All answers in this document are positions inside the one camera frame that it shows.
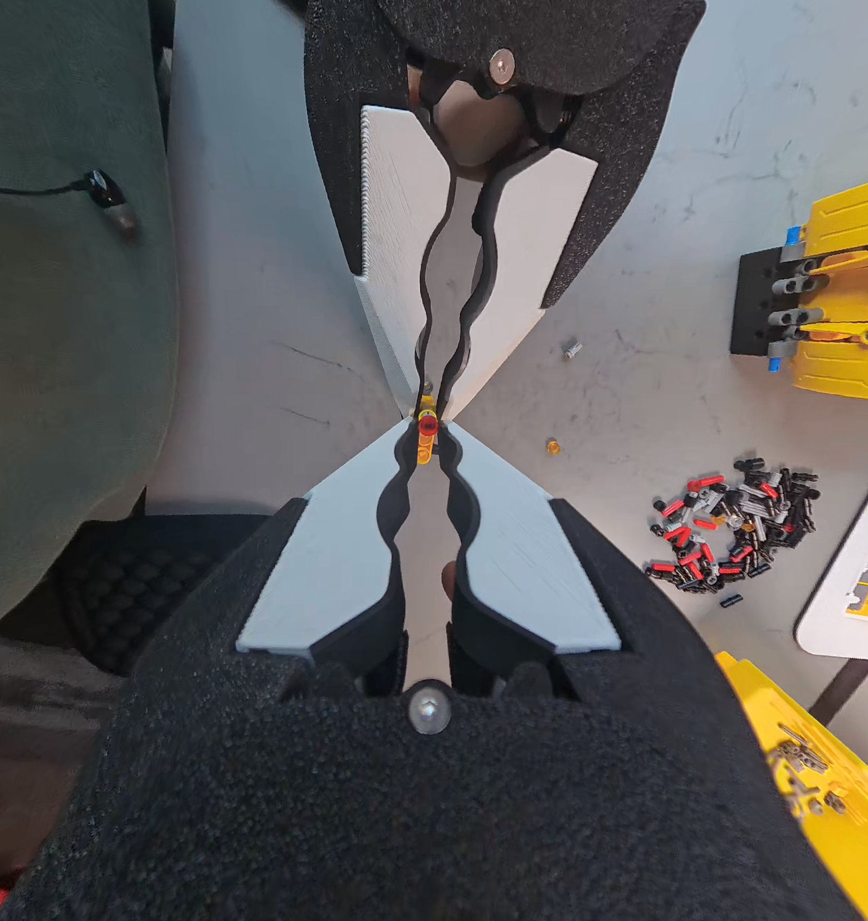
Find yellow lego beam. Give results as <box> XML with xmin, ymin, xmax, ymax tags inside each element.
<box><xmin>414</xmin><ymin>392</ymin><xmax>441</xmax><ymax>467</ymax></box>

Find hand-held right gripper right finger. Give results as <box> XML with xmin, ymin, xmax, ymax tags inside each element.
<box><xmin>437</xmin><ymin>419</ymin><xmax>623</xmax><ymax>656</ymax></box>

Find yellow lego model black base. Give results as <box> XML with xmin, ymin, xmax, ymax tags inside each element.
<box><xmin>729</xmin><ymin>176</ymin><xmax>868</xmax><ymax>402</ymax></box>

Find person's left hand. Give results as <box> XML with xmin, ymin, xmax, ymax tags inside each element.
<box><xmin>430</xmin><ymin>90</ymin><xmax>532</xmax><ymax>181</ymax></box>

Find white rounded board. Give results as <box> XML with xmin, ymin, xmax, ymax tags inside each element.
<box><xmin>794</xmin><ymin>446</ymin><xmax>868</xmax><ymax>663</ymax></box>

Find pile of red black lego pins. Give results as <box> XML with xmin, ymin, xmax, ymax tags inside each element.
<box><xmin>646</xmin><ymin>457</ymin><xmax>822</xmax><ymax>595</ymax></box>

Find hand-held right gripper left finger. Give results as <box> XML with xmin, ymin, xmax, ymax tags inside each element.
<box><xmin>235</xmin><ymin>419</ymin><xmax>417</xmax><ymax>661</ymax></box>

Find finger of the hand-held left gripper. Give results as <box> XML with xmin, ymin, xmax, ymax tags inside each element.
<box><xmin>436</xmin><ymin>146</ymin><xmax>600</xmax><ymax>424</ymax></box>
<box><xmin>353</xmin><ymin>104</ymin><xmax>455</xmax><ymax>420</ymax></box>

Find yellow parts bin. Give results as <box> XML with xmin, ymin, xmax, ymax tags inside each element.
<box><xmin>715</xmin><ymin>651</ymin><xmax>868</xmax><ymax>921</ymax></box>

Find person's green sweatshirt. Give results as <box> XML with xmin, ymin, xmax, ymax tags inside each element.
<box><xmin>0</xmin><ymin>0</ymin><xmax>180</xmax><ymax>641</ymax></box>

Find heap of dark grey lego parts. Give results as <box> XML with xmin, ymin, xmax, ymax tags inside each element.
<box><xmin>765</xmin><ymin>722</ymin><xmax>849</xmax><ymax>818</ymax></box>

